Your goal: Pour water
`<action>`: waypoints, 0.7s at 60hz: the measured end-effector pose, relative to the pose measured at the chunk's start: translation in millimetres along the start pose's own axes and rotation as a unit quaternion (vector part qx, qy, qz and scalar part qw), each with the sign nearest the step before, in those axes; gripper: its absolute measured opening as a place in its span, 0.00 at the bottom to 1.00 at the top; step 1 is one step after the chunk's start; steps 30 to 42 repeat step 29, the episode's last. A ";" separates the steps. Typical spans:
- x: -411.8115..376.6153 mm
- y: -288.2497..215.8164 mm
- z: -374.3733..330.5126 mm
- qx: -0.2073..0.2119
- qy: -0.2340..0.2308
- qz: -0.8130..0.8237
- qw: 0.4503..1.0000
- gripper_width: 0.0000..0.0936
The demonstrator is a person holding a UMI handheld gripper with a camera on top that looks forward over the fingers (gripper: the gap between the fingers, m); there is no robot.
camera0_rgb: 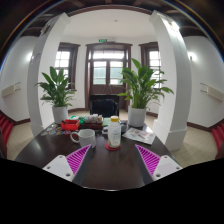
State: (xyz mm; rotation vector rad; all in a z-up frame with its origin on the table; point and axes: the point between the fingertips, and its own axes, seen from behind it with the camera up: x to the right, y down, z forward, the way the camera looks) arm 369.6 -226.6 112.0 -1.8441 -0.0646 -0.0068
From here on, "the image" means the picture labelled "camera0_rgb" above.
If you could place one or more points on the dark wooden double door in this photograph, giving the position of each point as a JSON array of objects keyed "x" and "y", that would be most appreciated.
[{"x": 107, "y": 71}]

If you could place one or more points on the dark-framed wide window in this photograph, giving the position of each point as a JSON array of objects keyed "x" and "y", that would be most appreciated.
[{"x": 65, "y": 60}]

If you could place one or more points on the red plastic box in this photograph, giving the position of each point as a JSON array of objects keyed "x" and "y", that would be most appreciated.
[{"x": 70, "y": 125}]

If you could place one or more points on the dark-framed narrow window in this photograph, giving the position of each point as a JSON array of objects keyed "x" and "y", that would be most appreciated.
[{"x": 153, "y": 61}]

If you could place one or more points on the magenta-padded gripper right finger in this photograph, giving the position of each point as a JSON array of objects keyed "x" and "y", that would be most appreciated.
[{"x": 148, "y": 160}]

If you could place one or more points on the green exit sign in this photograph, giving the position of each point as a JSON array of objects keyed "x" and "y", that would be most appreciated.
[{"x": 102, "y": 40}]

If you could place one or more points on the white speckled mug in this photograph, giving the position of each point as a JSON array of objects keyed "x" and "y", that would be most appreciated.
[{"x": 87, "y": 137}]

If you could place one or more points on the colourful sticker sheet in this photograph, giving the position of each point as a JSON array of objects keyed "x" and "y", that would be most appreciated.
[{"x": 51, "y": 130}]

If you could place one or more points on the black office chair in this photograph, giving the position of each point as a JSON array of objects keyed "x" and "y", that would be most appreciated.
[{"x": 104, "y": 106}]

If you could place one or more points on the white wall radiator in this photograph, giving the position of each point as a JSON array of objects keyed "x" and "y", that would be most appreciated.
[
  {"x": 213, "y": 92},
  {"x": 10, "y": 90}
]

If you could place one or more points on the small leafy plant white pot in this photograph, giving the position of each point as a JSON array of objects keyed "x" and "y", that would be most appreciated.
[{"x": 58, "y": 90}]

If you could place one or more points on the large leafy plant white pot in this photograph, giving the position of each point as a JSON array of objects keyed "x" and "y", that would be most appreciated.
[{"x": 141, "y": 86}]

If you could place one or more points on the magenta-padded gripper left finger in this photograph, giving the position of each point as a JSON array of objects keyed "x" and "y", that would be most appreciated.
[{"x": 77, "y": 160}]

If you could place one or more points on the flat round red coaster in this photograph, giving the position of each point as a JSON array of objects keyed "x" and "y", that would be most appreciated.
[{"x": 107, "y": 147}]

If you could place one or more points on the clear bottle with yellow cap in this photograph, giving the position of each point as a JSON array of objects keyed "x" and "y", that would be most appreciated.
[{"x": 114, "y": 135}]

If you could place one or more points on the grey-headed microphone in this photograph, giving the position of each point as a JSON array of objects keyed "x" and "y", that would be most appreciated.
[{"x": 124, "y": 126}]

